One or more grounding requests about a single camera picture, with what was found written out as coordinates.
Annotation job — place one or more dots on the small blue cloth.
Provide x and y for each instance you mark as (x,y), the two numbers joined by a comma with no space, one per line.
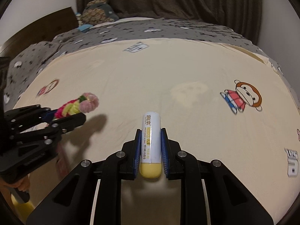
(84,28)

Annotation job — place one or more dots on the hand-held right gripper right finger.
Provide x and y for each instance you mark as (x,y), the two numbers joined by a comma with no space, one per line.
(165,154)

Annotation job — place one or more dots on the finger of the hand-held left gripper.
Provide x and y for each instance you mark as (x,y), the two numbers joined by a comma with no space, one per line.
(28,112)
(70,121)

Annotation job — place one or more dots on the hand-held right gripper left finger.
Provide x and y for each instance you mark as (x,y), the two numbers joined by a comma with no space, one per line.
(138,154)

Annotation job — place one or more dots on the cream cartoon bed sheet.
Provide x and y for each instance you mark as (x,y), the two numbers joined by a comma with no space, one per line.
(187,121)

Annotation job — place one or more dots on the pink green yarn doll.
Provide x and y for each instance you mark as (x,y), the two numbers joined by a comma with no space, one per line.
(70,106)

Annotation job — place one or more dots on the patterned plush pillow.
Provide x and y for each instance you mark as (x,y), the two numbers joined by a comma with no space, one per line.
(98,14)

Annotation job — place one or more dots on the white yellow lip balm tube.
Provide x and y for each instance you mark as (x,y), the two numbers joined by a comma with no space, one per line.
(151,133)

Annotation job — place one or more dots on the grey printed blanket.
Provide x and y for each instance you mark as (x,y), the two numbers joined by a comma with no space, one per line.
(187,28)

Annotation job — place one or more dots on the dark wooden headboard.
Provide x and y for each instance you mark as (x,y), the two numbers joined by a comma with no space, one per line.
(35,28)

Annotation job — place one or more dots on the brown curtain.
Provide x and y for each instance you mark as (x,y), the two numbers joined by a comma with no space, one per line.
(175,0)

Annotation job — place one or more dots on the yellow fluffy towel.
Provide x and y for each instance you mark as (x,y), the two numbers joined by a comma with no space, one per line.
(22,211)

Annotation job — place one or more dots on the person's left hand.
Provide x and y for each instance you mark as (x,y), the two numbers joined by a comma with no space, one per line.
(22,185)

